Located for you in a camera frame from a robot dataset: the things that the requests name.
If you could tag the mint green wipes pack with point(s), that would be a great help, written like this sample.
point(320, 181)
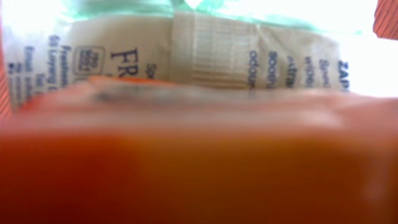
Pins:
point(49, 45)

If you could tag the orange snack packet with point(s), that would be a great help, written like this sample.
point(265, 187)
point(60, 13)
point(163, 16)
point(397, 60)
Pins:
point(138, 151)

